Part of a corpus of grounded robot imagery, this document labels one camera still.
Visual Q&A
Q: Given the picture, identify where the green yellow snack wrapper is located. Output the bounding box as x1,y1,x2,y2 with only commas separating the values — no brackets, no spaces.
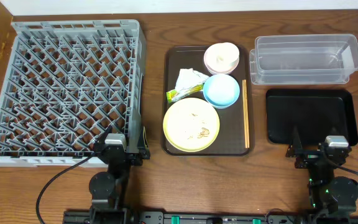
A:
166,84,204,103

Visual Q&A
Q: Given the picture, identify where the light blue bowl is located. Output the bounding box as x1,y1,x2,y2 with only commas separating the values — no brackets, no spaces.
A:
203,74,240,109

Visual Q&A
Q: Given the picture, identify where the white napkin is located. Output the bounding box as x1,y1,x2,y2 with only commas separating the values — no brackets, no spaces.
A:
175,68,209,91

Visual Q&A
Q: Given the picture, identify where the pink bowl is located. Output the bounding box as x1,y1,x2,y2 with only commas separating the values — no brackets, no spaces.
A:
203,44,239,74

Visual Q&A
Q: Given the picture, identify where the white cup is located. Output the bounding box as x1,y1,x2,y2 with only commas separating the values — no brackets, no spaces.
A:
214,42,239,64

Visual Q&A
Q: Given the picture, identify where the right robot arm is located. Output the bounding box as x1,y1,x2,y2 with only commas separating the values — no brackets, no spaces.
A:
286,128,358,223

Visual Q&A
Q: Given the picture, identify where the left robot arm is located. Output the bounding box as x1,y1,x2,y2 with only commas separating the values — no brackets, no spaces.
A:
89,126,150,223

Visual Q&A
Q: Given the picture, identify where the grey dishwasher rack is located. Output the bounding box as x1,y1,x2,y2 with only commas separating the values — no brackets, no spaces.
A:
0,19,146,167

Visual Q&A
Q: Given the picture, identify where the black tray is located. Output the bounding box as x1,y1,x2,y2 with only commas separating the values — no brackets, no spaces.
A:
266,89,358,146

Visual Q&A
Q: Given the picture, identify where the yellow plate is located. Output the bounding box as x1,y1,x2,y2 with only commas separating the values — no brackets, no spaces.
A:
163,98,220,152

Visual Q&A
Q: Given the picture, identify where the clear plastic bin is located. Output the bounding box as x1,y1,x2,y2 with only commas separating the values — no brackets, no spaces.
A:
249,34,358,85

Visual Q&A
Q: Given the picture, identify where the brown serving tray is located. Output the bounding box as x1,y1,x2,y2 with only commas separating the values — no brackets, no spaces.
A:
160,46,250,156

